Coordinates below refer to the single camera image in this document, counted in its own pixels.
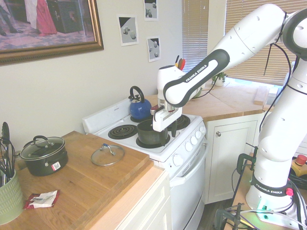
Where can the red and white packet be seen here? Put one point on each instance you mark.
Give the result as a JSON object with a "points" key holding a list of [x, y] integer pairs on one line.
{"points": [[40, 200]]}

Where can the black spoon utensil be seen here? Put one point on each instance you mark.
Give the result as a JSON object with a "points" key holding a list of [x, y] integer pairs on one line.
{"points": [[5, 130]]}

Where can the large wooden butcher block board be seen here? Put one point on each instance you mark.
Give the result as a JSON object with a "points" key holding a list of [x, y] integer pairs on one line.
{"points": [[84, 182]]}

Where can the dark table clamp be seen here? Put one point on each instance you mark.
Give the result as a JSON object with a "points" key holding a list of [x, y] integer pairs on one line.
{"points": [[220, 215]]}

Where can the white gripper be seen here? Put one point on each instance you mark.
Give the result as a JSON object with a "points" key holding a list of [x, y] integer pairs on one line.
{"points": [[165, 118]]}

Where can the black cooking pot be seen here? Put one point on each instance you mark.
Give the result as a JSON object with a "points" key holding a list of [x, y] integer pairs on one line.
{"points": [[45, 165]]}

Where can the white electric stove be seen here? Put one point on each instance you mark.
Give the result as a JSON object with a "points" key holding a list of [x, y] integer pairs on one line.
{"points": [[187, 191]]}

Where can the green table clamp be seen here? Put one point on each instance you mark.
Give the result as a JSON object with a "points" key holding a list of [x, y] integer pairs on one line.
{"points": [[242, 159]]}

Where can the white drawer cabinet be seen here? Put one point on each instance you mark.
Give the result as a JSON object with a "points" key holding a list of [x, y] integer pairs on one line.
{"points": [[148, 206]]}

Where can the grey photo print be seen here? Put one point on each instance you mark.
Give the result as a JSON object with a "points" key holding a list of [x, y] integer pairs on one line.
{"points": [[153, 49], [128, 30], [151, 9]]}

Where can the large black coil burner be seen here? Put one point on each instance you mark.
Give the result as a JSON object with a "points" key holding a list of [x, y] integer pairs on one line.
{"points": [[183, 122]]}

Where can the green ribbed utensil holder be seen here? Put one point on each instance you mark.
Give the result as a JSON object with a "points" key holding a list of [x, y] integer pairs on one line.
{"points": [[9, 198]]}

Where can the narrow window blind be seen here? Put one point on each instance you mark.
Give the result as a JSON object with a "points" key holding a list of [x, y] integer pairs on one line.
{"points": [[194, 28]]}

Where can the white stove knob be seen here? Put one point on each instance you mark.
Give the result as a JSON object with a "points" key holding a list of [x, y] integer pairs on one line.
{"points": [[202, 129], [189, 146], [198, 134], [193, 140]]}

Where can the wide window blind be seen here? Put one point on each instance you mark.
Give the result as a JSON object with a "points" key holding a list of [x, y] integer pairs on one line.
{"points": [[254, 69]]}

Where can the white door cabinet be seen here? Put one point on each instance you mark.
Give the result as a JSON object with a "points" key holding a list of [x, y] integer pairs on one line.
{"points": [[227, 163]]}

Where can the light wooden plank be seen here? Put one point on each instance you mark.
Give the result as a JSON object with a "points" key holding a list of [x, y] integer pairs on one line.
{"points": [[261, 95]]}

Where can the red emergency stop button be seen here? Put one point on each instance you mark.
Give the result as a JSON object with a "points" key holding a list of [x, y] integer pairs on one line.
{"points": [[301, 160]]}

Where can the silver cabinet knob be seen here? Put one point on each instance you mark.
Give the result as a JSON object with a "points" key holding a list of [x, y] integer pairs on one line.
{"points": [[218, 134]]}

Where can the plant in white pot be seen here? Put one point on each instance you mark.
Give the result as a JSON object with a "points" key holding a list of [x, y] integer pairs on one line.
{"points": [[219, 80]]}

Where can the gold framed painting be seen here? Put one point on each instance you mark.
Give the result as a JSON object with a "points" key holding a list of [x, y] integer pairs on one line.
{"points": [[48, 24]]}

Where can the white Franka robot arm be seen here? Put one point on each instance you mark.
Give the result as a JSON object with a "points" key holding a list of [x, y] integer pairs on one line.
{"points": [[239, 40]]}

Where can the white oven dial knob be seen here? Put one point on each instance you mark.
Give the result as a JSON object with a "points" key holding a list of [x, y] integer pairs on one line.
{"points": [[177, 160]]}

